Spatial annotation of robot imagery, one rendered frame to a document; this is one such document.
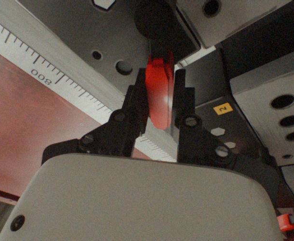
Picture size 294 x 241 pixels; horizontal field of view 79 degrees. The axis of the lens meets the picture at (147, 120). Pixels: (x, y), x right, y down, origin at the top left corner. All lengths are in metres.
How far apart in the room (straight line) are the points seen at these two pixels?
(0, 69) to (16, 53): 0.04
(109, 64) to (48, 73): 0.07
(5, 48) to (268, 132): 0.26
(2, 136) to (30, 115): 0.12
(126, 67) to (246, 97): 0.11
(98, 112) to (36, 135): 0.14
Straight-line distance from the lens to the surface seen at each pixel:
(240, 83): 0.18
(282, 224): 0.46
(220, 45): 0.77
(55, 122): 0.27
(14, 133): 0.36
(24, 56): 0.20
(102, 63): 0.16
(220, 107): 0.19
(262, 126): 0.21
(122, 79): 0.17
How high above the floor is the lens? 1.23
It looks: 36 degrees up
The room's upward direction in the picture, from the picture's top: 113 degrees counter-clockwise
